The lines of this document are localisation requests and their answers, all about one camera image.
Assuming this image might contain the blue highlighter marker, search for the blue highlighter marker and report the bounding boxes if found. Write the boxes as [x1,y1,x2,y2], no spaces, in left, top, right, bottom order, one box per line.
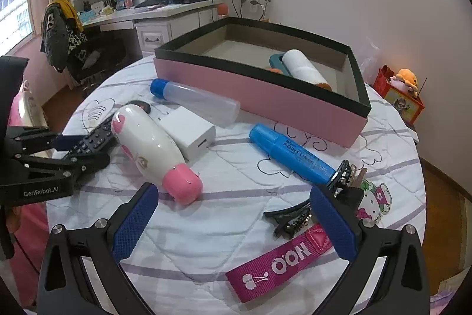
[249,123,338,185]

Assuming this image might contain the black hair clip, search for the black hair clip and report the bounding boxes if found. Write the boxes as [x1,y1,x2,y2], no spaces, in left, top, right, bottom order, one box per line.
[263,198,316,240]

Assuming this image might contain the white roll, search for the white roll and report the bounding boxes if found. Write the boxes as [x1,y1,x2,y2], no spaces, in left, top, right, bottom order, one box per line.
[282,49,329,86]

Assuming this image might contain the pink box with black rim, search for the pink box with black rim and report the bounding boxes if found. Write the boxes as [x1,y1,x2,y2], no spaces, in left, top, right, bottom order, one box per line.
[154,17,371,149]

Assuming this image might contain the orange plush toy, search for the orange plush toy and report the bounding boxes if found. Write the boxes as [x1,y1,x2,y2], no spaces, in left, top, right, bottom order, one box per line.
[391,68,419,91]

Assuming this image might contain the clear plastic bag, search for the clear plastic bag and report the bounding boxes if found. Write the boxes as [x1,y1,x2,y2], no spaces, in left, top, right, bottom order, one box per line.
[356,36,380,79]

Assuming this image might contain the window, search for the window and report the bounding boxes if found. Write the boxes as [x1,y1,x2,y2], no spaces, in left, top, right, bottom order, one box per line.
[0,0,30,53]

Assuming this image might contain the chair draped with clothes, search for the chair draped with clothes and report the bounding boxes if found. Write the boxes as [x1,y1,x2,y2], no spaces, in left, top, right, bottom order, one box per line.
[40,0,128,87]

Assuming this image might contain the white desk with drawers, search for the white desk with drawers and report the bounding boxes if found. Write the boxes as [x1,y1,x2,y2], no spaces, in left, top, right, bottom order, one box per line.
[81,0,224,59]

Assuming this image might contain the black remote control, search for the black remote control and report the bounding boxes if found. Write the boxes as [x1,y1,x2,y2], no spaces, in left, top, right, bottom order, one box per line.
[63,112,119,168]

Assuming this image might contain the white charger block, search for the white charger block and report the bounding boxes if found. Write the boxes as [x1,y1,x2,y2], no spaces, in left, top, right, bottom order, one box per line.
[157,106,216,161]

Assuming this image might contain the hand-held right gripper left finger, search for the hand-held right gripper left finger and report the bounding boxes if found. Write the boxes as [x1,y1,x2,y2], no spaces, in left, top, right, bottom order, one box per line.
[37,182,159,315]

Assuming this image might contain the white printed quilt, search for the white printed quilt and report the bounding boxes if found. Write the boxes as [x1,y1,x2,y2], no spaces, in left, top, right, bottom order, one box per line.
[46,55,426,315]

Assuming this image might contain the clear bottle with blue cap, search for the clear bottle with blue cap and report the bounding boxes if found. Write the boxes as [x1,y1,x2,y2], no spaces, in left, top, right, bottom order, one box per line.
[150,78,241,127]

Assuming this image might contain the key bunch with cat charm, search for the key bunch with cat charm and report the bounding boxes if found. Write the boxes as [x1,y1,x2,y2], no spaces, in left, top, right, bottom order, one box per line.
[326,160,391,221]

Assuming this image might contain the red printed storage box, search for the red printed storage box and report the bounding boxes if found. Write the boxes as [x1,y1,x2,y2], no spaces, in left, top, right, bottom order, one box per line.
[372,66,425,124]

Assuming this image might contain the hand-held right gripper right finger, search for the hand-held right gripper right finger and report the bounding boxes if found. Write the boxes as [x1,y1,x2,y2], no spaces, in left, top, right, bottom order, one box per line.
[310,184,432,315]

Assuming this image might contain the white thermos with pink cap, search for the white thermos with pink cap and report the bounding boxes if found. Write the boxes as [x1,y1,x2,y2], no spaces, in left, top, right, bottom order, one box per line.
[111,105,203,205]

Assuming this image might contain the magenta wrist strap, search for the magenta wrist strap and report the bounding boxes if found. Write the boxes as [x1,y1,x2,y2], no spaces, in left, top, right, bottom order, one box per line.
[225,224,334,304]

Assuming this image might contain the black oval compact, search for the black oval compact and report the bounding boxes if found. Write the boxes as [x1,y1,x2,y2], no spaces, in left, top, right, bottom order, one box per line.
[125,100,152,114]

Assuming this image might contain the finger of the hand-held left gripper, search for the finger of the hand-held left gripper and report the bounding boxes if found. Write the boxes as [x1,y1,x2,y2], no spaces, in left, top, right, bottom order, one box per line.
[15,149,111,190]
[5,127,82,158]

